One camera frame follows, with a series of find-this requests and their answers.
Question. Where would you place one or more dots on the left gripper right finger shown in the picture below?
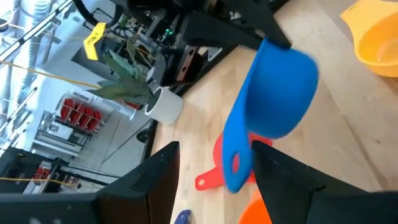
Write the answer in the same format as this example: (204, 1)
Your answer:
(295, 199)

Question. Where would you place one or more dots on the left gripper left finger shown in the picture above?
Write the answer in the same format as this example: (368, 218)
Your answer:
(140, 193)

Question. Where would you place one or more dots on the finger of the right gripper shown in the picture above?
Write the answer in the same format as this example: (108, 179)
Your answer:
(261, 21)
(211, 31)

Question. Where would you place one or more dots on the orange measuring cup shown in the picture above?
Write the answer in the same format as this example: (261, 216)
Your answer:
(253, 213)

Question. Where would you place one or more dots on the small navy measuring cup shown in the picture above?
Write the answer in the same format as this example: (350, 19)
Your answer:
(183, 217)

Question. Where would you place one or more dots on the red measuring cup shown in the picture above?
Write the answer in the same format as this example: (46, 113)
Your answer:
(208, 182)

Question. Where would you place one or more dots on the blue measuring cup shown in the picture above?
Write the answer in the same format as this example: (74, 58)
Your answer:
(280, 93)

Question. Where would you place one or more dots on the yellow measuring cup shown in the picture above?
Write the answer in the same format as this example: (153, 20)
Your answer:
(370, 37)

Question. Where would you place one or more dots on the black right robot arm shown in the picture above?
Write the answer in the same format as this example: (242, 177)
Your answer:
(155, 28)

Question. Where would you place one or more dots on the white plant pot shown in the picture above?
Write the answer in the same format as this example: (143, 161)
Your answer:
(166, 109)

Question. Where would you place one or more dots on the shelf with red bins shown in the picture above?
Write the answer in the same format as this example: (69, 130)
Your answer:
(77, 113)

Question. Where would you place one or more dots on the green snake plant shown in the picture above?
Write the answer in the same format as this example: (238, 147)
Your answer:
(127, 90)

